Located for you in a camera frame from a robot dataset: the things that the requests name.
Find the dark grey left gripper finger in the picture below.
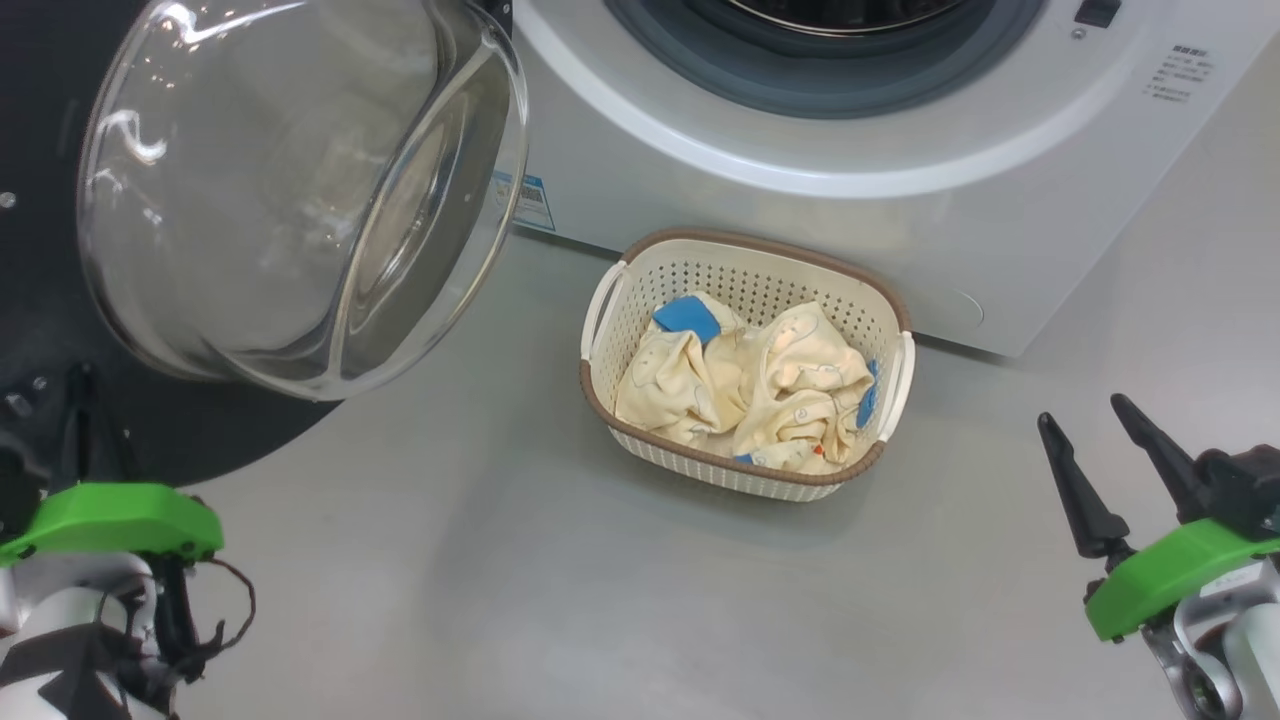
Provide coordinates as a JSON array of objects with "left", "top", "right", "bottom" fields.
[
  {"left": 92, "top": 368, "right": 136, "bottom": 486},
  {"left": 52, "top": 362, "right": 99, "bottom": 491}
]

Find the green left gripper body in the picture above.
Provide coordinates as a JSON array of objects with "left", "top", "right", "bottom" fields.
[{"left": 0, "top": 483, "right": 224, "bottom": 568}]

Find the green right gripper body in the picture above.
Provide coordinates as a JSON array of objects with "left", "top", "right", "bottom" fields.
[{"left": 1083, "top": 518, "right": 1280, "bottom": 643}]

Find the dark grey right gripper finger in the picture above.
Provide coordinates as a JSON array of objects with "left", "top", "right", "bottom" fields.
[
  {"left": 1038, "top": 412, "right": 1132, "bottom": 559},
  {"left": 1111, "top": 394, "right": 1206, "bottom": 523}
]

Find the cream garment with blue cuff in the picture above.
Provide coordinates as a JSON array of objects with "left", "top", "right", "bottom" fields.
[
  {"left": 733, "top": 302, "right": 881, "bottom": 474},
  {"left": 614, "top": 293, "right": 761, "bottom": 448}
]

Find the washing machine glass door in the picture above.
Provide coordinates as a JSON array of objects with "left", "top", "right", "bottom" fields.
[{"left": 0, "top": 0, "right": 531, "bottom": 491}]

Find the white front-load washing machine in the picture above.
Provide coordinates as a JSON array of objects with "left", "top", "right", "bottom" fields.
[{"left": 495, "top": 0, "right": 1280, "bottom": 358}]

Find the cream laundry basket brown rim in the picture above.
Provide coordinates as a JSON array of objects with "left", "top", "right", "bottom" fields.
[{"left": 579, "top": 227, "right": 916, "bottom": 502}]

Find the blue energy label sticker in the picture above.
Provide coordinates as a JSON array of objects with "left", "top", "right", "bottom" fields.
[{"left": 492, "top": 170, "right": 557, "bottom": 233}]

